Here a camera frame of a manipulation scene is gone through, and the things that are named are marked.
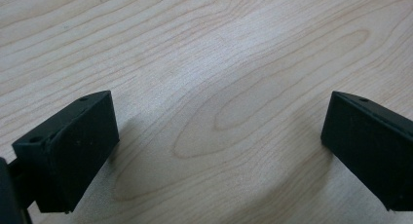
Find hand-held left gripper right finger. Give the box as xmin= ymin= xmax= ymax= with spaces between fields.
xmin=320 ymin=91 xmax=413 ymax=212

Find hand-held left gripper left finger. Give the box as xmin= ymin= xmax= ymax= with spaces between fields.
xmin=12 ymin=90 xmax=121 ymax=214

